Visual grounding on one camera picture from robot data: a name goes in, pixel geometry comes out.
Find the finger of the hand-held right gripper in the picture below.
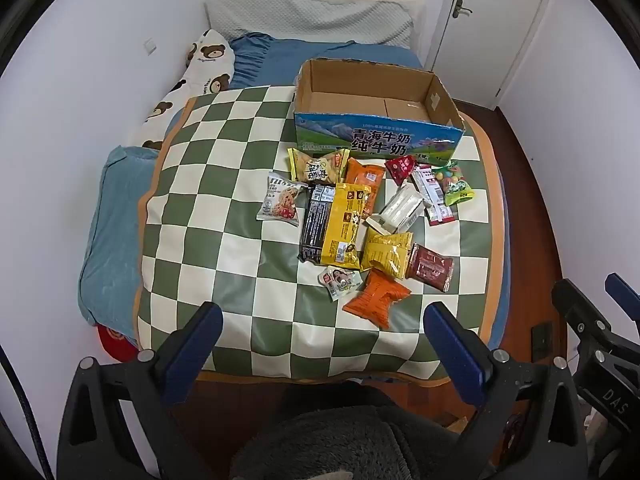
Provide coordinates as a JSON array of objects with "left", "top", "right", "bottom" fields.
[
  {"left": 552, "top": 278, "right": 614, "bottom": 361},
  {"left": 604, "top": 272, "right": 640, "bottom": 329}
]

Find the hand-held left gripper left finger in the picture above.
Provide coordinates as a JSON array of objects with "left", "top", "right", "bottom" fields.
[{"left": 56, "top": 301, "right": 224, "bottom": 480}]

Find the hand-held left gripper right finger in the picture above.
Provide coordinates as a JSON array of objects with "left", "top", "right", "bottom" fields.
[{"left": 423, "top": 301, "right": 589, "bottom": 480}]

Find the orange snack packet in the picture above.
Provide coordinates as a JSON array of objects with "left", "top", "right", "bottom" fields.
[
  {"left": 342, "top": 268, "right": 412, "bottom": 331},
  {"left": 344, "top": 157, "right": 387, "bottom": 202}
]

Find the plain yellow snack packet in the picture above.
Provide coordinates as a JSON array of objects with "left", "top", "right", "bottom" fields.
[{"left": 359, "top": 230, "right": 414, "bottom": 279}]

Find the white wafer packet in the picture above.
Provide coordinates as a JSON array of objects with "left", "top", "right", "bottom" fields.
[{"left": 366, "top": 183, "right": 427, "bottom": 234}]

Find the white red snack packet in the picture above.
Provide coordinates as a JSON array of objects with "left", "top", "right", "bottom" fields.
[{"left": 411, "top": 164, "right": 457, "bottom": 227}]

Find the green candy bag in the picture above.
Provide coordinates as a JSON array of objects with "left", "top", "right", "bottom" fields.
[{"left": 432, "top": 160, "right": 474, "bottom": 207}]

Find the large black yellow packet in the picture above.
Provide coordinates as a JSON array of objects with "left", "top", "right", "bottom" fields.
[{"left": 298, "top": 182, "right": 374, "bottom": 267}]

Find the yellow biscuit snack packet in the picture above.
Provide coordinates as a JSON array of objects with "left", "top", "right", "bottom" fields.
[{"left": 286, "top": 147, "right": 351, "bottom": 184}]

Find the printed cardboard box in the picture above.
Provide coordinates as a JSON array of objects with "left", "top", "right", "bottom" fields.
[{"left": 291, "top": 58, "right": 467, "bottom": 163}]

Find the black floor socket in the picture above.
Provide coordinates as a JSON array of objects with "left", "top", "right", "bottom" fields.
[{"left": 531, "top": 322, "right": 554, "bottom": 356}]

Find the dark red snack packet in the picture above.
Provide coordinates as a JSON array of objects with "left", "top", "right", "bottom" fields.
[{"left": 404, "top": 243, "right": 454, "bottom": 293}]

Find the red object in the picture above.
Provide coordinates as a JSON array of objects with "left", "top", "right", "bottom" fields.
[{"left": 95, "top": 324, "right": 139, "bottom": 364}]

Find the green white checkered mat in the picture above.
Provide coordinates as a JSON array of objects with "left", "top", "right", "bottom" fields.
[{"left": 134, "top": 84, "right": 506, "bottom": 388}]

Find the small face print packet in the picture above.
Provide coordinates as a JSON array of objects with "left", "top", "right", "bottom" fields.
[{"left": 319, "top": 266, "right": 362, "bottom": 302}]

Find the light blue pillow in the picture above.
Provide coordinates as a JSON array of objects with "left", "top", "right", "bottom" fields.
[{"left": 77, "top": 146, "right": 161, "bottom": 341}]

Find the white noodle print packet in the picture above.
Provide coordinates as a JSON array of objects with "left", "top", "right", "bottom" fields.
[{"left": 256, "top": 172, "right": 309, "bottom": 224}]

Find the small red snack packet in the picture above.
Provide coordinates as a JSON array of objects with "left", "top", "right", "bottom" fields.
[{"left": 384, "top": 155, "right": 419, "bottom": 187}]

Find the bear print pillow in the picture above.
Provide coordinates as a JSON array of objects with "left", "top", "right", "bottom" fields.
[{"left": 137, "top": 29, "right": 236, "bottom": 151}]

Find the white door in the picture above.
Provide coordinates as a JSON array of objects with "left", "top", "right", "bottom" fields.
[{"left": 425, "top": 0, "right": 557, "bottom": 111}]

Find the white textured pillow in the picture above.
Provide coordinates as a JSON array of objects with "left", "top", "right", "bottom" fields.
[{"left": 205, "top": 0, "right": 416, "bottom": 51}]

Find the black cable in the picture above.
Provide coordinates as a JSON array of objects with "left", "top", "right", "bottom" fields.
[{"left": 0, "top": 345, "right": 55, "bottom": 480}]

